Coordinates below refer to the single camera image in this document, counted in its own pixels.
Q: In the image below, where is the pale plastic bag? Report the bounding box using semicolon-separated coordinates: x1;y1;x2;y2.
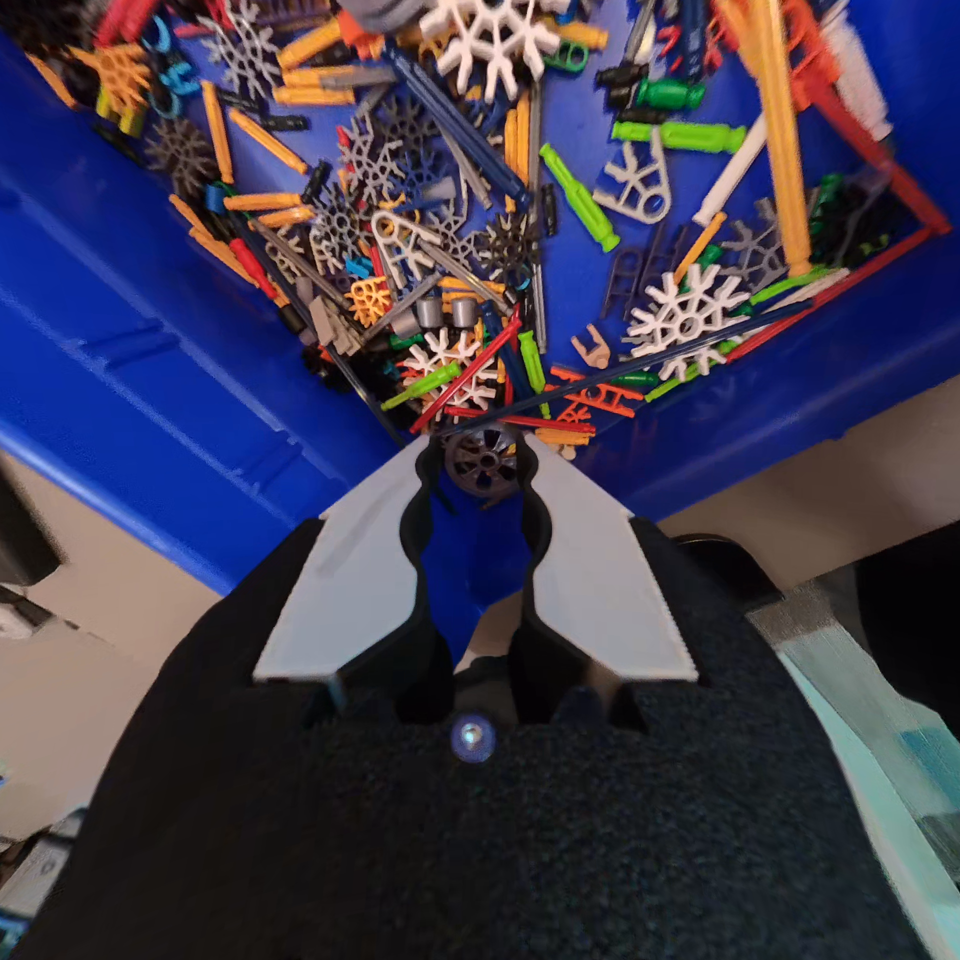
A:
750;578;960;960

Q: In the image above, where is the dark grey toy wheel hub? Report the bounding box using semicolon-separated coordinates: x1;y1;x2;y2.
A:
447;428;523;496

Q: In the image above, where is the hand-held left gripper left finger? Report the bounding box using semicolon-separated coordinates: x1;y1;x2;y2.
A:
252;435;445;706

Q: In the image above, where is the blue plastic bin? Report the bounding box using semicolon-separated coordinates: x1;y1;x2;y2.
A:
0;0;960;661

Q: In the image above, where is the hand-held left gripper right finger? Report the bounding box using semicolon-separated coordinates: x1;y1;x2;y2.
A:
516;432;700;706

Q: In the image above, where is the pile of colourful toy parts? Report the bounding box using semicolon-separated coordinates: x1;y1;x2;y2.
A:
30;0;954;451

